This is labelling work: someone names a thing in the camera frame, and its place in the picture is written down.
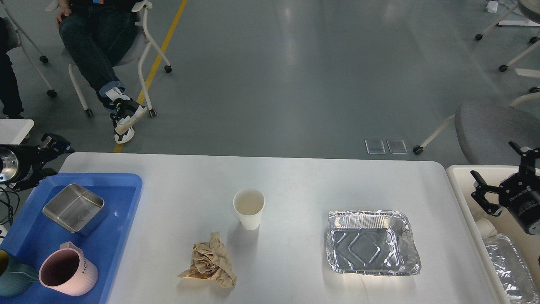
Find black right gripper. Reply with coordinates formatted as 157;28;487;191
470;141;540;235

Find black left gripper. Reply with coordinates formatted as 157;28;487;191
0;133;76;192

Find stainless steel tray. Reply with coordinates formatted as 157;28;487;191
43;183;109;236

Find pink plastic mug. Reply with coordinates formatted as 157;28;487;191
38;241;99;296

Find white side table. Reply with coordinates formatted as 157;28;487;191
0;119;34;144

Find white plastic bin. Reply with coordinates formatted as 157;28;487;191
446;164;540;304

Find grey office chair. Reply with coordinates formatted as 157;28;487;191
413;93;540;166

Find paper cup in bin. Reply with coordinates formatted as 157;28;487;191
475;217;498;239

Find blue plastic tray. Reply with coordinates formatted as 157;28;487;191
0;173;143;304

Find white chair legs background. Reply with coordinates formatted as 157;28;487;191
475;0;540;94

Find clear floor plate right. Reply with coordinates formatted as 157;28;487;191
386;140;408;154

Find clear floor plate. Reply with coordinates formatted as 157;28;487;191
365;140;386;155
386;140;408;154

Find foil tray in bin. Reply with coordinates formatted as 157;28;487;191
482;233;539;304

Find teal ceramic mug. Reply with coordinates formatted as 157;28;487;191
0;250;39;298

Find clear floor plate left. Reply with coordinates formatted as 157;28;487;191
365;140;386;155

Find grey white rolling chair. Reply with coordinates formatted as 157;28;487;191
62;0;172;117

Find aluminium foil tray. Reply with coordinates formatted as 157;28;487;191
325;210;421;276

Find seated person in black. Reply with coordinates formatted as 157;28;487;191
56;0;147;144

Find crumpled brown paper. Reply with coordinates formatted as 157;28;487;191
177;232;237;288

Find white paper cup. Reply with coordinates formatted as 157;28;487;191
233;188;265;231

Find black cables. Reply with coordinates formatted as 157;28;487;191
0;186;22;237

